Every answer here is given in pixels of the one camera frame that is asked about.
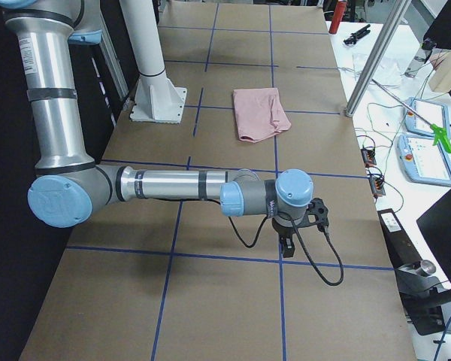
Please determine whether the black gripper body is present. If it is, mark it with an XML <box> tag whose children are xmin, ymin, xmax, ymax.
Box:
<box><xmin>272</xmin><ymin>198</ymin><xmax>329</xmax><ymax>258</ymax></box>

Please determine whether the black folded tripod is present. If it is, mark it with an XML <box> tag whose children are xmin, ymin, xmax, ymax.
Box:
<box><xmin>343</xmin><ymin>24</ymin><xmax>371</xmax><ymax>46</ymax></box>

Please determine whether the red cylinder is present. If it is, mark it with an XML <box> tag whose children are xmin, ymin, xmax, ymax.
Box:
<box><xmin>328</xmin><ymin>0</ymin><xmax>347</xmax><ymax>35</ymax></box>

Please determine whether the far teach pendant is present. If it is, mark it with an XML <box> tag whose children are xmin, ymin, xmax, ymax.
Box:
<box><xmin>404</xmin><ymin>97</ymin><xmax>451</xmax><ymax>138</ymax></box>

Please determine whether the pink Snoopy t-shirt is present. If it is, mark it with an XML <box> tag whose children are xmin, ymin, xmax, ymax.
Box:
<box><xmin>232</xmin><ymin>87</ymin><xmax>292</xmax><ymax>143</ymax></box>

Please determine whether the black box device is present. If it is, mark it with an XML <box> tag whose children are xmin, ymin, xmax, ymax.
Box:
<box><xmin>378</xmin><ymin>208</ymin><xmax>451</xmax><ymax>335</ymax></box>

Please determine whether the black monitor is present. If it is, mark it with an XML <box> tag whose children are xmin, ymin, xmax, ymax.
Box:
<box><xmin>416</xmin><ymin>189</ymin><xmax>451</xmax><ymax>283</ymax></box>

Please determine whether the metal stand with green clip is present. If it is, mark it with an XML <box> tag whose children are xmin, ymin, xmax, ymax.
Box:
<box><xmin>371</xmin><ymin>79</ymin><xmax>451</xmax><ymax>153</ymax></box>

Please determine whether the clear plastic sheet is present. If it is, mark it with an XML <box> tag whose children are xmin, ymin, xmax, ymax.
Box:
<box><xmin>353</xmin><ymin>53</ymin><xmax>402</xmax><ymax>87</ymax></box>

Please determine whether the near teach pendant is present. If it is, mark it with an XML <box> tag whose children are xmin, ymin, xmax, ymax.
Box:
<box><xmin>397</xmin><ymin>135</ymin><xmax>451</xmax><ymax>187</ymax></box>

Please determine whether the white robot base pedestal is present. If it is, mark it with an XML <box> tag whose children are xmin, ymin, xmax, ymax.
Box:
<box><xmin>120</xmin><ymin>0</ymin><xmax>187</xmax><ymax>124</ymax></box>

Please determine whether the teach pendant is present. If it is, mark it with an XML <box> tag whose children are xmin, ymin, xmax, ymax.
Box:
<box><xmin>397</xmin><ymin>135</ymin><xmax>451</xmax><ymax>187</ymax></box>
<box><xmin>404</xmin><ymin>97</ymin><xmax>451</xmax><ymax>138</ymax></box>

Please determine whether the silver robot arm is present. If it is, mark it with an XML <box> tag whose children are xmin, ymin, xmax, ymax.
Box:
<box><xmin>0</xmin><ymin>3</ymin><xmax>328</xmax><ymax>261</ymax></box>

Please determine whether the aluminium frame post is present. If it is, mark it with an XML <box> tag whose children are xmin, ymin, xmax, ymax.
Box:
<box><xmin>344</xmin><ymin>0</ymin><xmax>411</xmax><ymax>117</ymax></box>

